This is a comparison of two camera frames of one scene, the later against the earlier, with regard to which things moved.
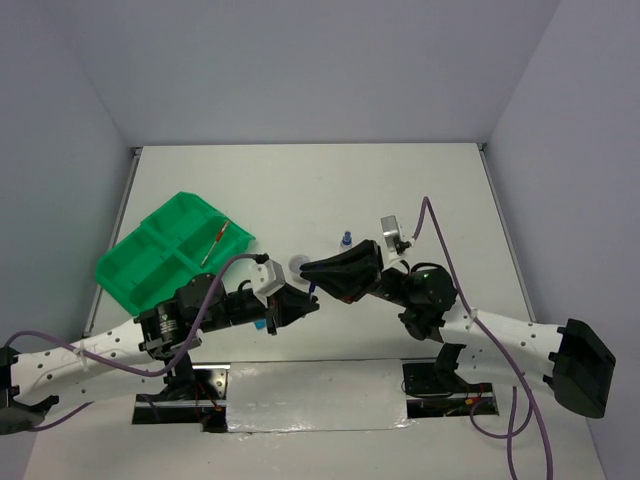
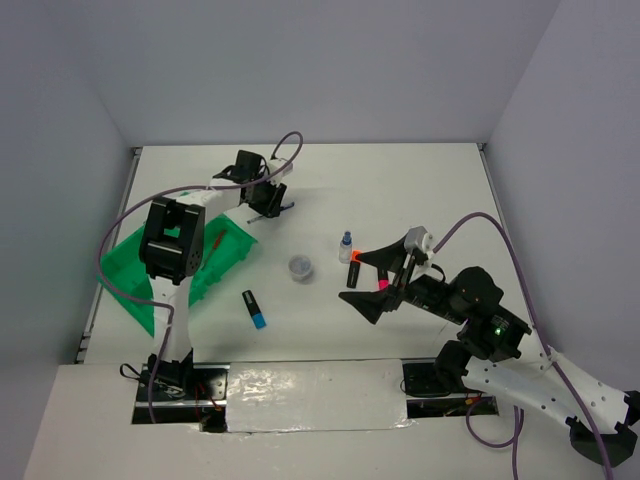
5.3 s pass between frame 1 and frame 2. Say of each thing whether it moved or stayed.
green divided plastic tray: stayed
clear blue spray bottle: stayed
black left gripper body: moved
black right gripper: moved
